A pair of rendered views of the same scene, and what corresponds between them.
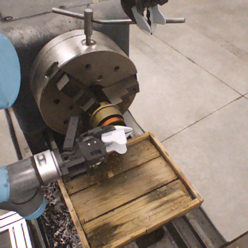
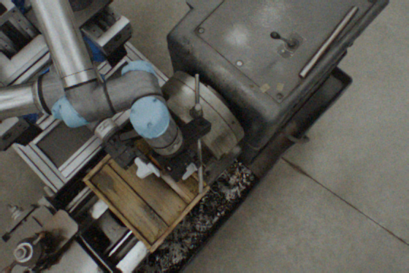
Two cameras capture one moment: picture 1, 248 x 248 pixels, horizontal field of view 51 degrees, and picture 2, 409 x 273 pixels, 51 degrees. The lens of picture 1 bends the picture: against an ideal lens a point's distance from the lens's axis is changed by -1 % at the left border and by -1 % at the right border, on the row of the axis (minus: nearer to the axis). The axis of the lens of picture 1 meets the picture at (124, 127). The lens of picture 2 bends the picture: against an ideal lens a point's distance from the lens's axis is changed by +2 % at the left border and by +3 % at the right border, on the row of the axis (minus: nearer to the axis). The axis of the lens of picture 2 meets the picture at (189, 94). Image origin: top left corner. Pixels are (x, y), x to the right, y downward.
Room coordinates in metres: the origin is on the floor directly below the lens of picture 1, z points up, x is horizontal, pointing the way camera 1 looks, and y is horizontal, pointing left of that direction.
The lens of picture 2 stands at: (0.56, -0.22, 2.46)
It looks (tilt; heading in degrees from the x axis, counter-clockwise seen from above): 73 degrees down; 78
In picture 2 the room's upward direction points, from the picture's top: 8 degrees counter-clockwise
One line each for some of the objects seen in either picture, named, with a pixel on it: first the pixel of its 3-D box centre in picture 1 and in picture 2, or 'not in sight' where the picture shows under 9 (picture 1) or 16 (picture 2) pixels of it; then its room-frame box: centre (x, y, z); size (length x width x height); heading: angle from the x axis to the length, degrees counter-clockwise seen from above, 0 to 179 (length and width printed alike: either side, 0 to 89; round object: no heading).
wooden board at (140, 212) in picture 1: (125, 186); (147, 183); (0.40, 0.00, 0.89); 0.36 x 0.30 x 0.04; 117
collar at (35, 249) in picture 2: not in sight; (25, 252); (0.03, -0.10, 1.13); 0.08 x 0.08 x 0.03
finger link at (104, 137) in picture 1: (119, 136); (144, 169); (0.43, 0.01, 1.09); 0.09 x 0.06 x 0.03; 117
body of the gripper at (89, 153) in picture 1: (81, 156); (122, 148); (0.38, 0.11, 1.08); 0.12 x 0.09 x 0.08; 117
